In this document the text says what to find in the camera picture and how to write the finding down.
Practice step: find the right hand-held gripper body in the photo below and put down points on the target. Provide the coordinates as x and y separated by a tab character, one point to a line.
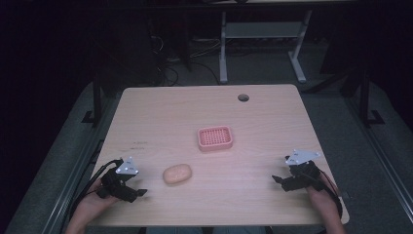
303	172

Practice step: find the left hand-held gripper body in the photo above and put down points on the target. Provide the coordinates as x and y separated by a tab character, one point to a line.
114	183

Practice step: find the orange oval soap bar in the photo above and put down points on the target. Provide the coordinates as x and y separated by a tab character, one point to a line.
177	174

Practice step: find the pink perforated soap dish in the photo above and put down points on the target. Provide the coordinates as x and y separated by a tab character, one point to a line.
215	138

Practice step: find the person's left hand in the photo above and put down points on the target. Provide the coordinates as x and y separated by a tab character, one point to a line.
92	203

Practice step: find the person's right hand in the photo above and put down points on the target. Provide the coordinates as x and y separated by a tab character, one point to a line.
323	200

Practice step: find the black metal stand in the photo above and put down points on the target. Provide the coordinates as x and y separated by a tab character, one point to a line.
96	97
366	100

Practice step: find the white metal desk frame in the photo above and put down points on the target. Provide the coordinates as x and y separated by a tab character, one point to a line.
259	31

